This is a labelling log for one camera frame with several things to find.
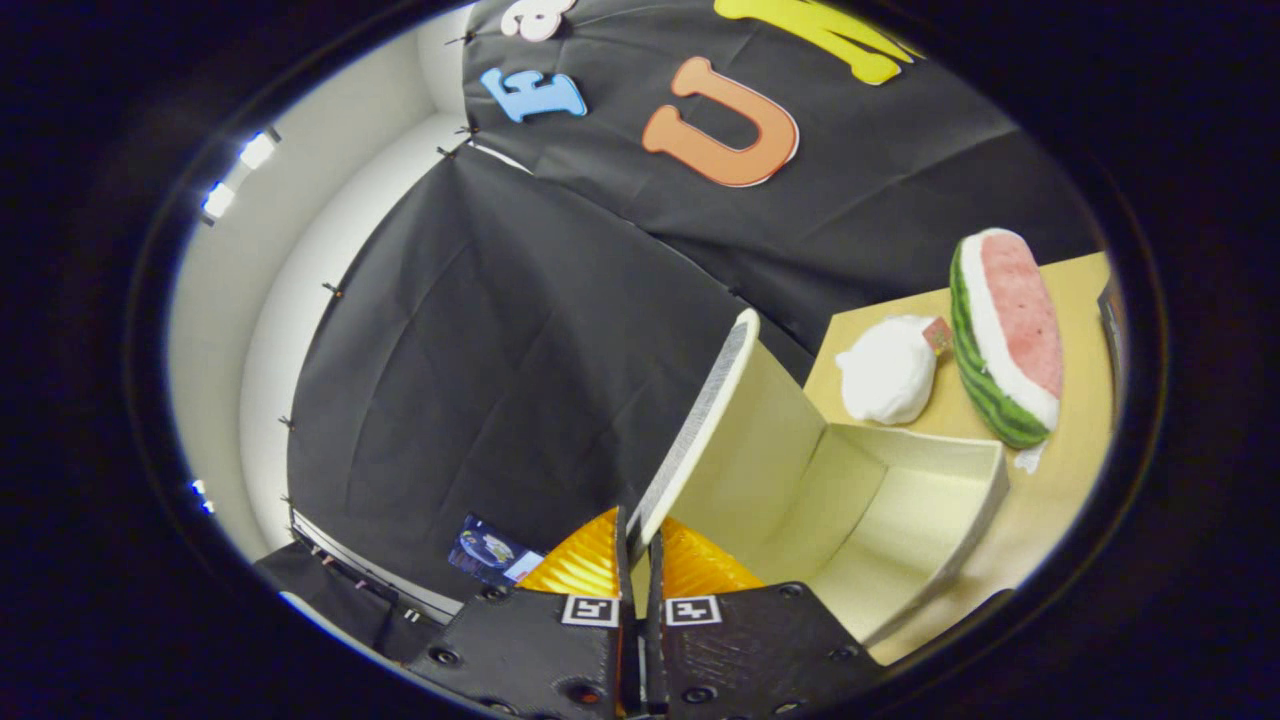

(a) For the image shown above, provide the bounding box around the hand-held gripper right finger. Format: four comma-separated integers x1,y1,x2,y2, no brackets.
645,515,887,720

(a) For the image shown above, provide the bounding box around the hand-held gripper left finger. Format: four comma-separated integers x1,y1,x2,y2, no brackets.
405,505,641,720

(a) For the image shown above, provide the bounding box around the grey fabric storage box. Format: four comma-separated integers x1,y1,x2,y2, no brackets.
628,308,1011,647

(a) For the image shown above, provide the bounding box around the blue printed packet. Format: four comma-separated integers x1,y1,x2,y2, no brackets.
448,513,547,587

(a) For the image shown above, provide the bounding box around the white plush toy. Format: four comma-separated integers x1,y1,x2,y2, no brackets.
835,315,953,426

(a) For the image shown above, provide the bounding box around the watermelon slice plush toy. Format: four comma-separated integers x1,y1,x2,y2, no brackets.
948,228,1065,449

